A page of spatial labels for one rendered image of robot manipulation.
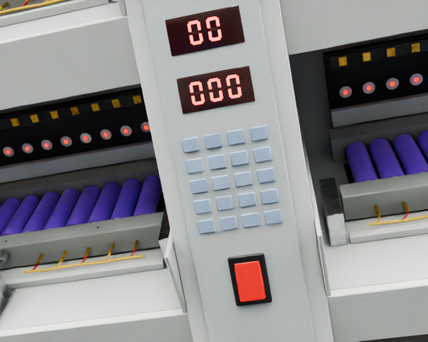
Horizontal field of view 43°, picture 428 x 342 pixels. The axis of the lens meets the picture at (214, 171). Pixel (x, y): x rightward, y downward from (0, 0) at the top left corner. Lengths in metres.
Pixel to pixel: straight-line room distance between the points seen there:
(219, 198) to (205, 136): 0.04
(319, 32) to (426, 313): 0.20
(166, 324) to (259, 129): 0.15
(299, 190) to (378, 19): 0.11
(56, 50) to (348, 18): 0.19
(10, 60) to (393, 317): 0.30
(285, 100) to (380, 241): 0.13
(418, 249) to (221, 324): 0.15
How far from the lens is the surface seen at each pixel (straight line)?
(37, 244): 0.47
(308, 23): 0.35
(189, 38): 0.34
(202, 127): 0.34
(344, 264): 0.39
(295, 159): 0.35
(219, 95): 0.34
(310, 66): 0.54
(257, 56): 0.34
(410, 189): 0.42
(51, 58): 0.38
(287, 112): 0.34
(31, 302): 0.45
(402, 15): 0.36
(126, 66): 0.37
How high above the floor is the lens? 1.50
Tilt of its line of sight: 9 degrees down
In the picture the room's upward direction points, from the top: 11 degrees counter-clockwise
